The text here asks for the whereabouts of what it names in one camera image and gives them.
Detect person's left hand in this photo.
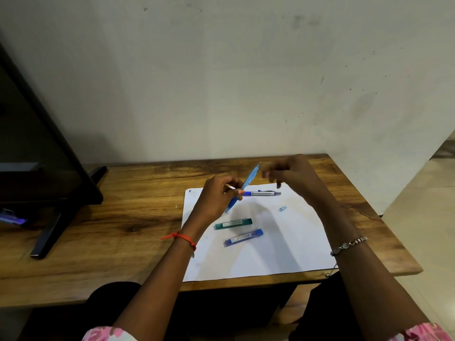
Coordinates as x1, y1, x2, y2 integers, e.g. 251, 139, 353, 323
181, 175, 246, 242

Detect person's right hand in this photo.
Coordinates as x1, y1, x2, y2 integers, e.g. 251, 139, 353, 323
261, 154, 333, 211

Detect blue mechanical pencil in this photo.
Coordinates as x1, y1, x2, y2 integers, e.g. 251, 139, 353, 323
225, 162, 262, 213

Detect person's right forearm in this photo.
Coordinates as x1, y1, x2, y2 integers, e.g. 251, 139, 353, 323
312, 194, 431, 341

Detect person's left forearm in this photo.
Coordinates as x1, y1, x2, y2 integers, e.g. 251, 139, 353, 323
113, 233, 197, 341

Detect green pencil lead case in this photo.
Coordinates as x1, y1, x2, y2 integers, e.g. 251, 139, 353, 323
213, 218, 253, 231

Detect blue pencil lead case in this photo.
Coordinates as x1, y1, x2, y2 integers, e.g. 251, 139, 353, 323
223, 229, 264, 248

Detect white paper sheet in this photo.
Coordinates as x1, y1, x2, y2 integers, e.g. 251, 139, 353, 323
181, 186, 338, 283

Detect person's black trousers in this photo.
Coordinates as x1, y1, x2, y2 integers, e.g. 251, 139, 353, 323
28, 271, 357, 341

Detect black monitor stand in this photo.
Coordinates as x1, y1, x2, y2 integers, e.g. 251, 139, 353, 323
30, 166, 108, 260

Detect pink floral left sleeve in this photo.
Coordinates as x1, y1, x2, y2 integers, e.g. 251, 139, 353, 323
81, 326, 138, 341

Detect pink floral sleeve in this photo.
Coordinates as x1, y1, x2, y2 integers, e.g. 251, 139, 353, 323
388, 322, 454, 341
81, 326, 138, 341

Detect black monitor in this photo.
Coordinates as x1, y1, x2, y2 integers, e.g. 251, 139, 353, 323
0, 42, 104, 207

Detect pink floral right sleeve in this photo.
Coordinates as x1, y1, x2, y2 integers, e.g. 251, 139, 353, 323
388, 322, 454, 341

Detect blue plastic object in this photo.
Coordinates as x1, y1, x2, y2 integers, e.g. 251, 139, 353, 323
0, 208, 28, 226

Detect orange thread bracelet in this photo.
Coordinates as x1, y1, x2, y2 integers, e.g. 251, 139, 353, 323
161, 231, 197, 253

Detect silver chain bracelet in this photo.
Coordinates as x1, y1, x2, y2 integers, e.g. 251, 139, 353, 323
325, 237, 368, 278

